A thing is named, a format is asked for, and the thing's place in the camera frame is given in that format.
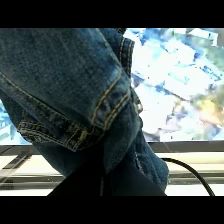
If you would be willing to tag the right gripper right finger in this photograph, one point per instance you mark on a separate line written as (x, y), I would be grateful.
(130, 183)

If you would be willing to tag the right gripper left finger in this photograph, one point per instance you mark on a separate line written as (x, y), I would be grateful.
(83, 183)

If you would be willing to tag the blue jeans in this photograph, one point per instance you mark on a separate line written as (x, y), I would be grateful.
(66, 86)

